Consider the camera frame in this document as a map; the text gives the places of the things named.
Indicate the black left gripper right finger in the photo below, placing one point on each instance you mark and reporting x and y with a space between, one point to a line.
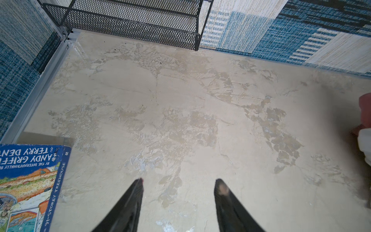
231 214

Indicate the white cloth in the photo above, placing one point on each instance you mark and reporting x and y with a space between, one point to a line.
364 144

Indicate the red shirt with grey cuff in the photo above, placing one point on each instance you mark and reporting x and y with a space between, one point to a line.
365 115

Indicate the blue illustrated children's book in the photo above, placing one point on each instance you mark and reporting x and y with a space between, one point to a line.
31 180

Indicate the black wire mesh shelf rack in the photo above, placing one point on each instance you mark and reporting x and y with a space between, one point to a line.
174 23

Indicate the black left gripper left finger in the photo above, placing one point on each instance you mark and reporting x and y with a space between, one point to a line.
124 216

